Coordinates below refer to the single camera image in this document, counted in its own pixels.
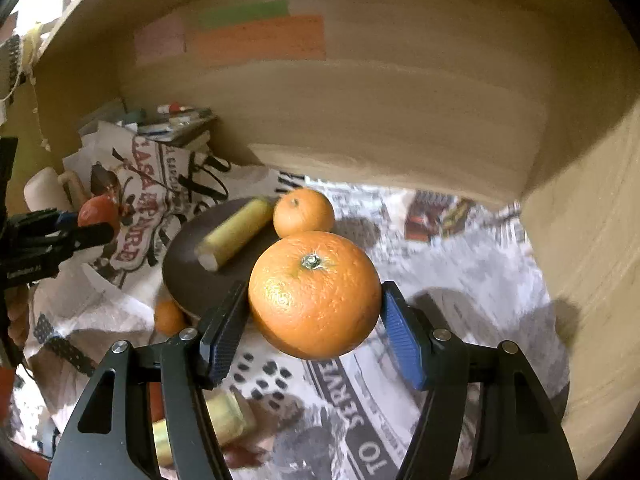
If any wooden desk shelf unit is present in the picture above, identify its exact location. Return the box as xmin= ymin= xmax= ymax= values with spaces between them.
xmin=0 ymin=0 xmax=640 ymax=480

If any orange sticky note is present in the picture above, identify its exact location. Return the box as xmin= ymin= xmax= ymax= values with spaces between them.
xmin=192 ymin=15 xmax=327 ymax=63

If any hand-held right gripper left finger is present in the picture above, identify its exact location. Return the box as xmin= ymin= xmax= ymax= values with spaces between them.
xmin=47 ymin=280 xmax=251 ymax=480

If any dark brown plate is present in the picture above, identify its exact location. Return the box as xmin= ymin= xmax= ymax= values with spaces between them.
xmin=161 ymin=196 xmax=286 ymax=328

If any pink sticky note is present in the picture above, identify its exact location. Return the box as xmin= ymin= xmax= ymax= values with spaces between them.
xmin=134 ymin=19 xmax=187 ymax=65

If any long corn cob piece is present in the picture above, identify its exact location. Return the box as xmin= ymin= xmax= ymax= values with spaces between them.
xmin=195 ymin=197 xmax=275 ymax=272

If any medium orange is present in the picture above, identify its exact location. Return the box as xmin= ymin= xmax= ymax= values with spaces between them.
xmin=273 ymin=188 xmax=336 ymax=239

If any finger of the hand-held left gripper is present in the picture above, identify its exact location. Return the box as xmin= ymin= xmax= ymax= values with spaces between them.
xmin=30 ymin=222 xmax=115 ymax=266
xmin=5 ymin=208 xmax=81 ymax=241

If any dark patterned headband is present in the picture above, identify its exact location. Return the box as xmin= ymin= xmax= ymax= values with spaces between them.
xmin=2 ymin=35 xmax=26 ymax=91

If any stack of books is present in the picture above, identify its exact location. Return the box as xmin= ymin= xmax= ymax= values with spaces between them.
xmin=80 ymin=102 xmax=218 ymax=153

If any red tomato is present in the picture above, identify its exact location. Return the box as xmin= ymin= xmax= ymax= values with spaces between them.
xmin=77 ymin=195 xmax=122 ymax=241

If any large orange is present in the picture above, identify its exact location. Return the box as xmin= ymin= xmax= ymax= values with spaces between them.
xmin=248 ymin=230 xmax=382 ymax=361

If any newspaper print tablecloth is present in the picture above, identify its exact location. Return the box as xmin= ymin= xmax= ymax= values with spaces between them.
xmin=10 ymin=120 xmax=571 ymax=480

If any white thin cable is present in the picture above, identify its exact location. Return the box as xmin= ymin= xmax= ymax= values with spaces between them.
xmin=27 ymin=75 xmax=51 ymax=151

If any small mandarin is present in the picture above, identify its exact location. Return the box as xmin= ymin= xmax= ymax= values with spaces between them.
xmin=153 ymin=299 xmax=188 ymax=336

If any green sticky note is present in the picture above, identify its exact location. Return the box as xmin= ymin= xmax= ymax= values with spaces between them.
xmin=197 ymin=0 xmax=291 ymax=28

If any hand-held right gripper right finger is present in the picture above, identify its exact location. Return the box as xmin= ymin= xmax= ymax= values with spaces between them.
xmin=377 ymin=280 xmax=593 ymax=480

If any yellow headband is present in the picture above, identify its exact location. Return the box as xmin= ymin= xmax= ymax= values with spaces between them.
xmin=22 ymin=22 xmax=48 ymax=78

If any short corn cob piece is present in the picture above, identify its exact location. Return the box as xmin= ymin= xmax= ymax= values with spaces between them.
xmin=152 ymin=390 xmax=257 ymax=468

